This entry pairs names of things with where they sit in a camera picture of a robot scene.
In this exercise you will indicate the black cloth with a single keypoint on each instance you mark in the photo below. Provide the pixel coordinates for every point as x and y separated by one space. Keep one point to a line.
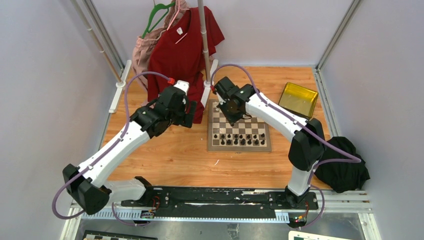
343 176

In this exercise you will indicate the black mounting rail base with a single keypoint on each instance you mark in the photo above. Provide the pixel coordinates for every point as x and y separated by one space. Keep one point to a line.
220 203

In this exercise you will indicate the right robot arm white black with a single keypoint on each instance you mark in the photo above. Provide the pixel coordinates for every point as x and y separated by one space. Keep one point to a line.
306 137

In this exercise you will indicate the gold metal tray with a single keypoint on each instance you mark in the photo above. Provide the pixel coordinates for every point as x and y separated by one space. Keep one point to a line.
298 100

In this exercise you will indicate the red t-shirt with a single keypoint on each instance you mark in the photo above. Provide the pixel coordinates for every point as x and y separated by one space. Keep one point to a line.
179 55

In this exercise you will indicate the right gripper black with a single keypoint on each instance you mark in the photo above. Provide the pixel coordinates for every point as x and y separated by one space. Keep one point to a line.
232 120

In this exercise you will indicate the pink garment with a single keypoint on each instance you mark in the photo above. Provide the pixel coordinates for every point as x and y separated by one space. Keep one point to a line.
145 45

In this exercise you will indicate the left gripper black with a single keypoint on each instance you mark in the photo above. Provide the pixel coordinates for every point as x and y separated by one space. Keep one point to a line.
185 119

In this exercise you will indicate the green clothes hanger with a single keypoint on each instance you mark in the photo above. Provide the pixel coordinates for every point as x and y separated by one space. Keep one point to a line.
157 14

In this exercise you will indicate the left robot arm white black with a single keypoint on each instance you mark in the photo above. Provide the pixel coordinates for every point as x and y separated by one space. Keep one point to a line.
88 182

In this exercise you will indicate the wooden chess board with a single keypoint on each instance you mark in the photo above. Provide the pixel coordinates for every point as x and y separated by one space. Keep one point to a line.
250 134

